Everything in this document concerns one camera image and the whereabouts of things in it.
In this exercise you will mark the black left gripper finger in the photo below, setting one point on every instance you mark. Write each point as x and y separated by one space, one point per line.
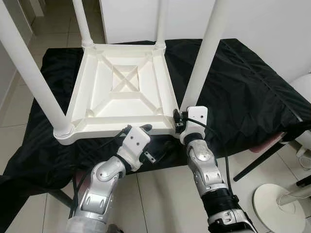
146 128

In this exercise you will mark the white plastic table top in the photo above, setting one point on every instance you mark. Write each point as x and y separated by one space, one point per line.
121 104

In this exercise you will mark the white plastic table leg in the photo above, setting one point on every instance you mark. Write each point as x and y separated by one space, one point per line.
204 48
29 73
82 22
162 22

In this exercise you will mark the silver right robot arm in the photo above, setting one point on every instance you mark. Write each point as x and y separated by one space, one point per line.
204 165

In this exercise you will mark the grey left robot foot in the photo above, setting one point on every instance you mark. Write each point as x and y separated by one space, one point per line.
115 229

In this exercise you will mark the black metal table leg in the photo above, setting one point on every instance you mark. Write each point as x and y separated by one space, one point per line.
60 196
257 164

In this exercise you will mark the white round floor stand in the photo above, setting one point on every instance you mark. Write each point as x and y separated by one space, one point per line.
272 208

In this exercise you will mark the black low rack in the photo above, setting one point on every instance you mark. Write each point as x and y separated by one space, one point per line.
304 181

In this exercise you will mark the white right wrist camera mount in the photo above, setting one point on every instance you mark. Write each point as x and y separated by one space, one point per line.
197 116

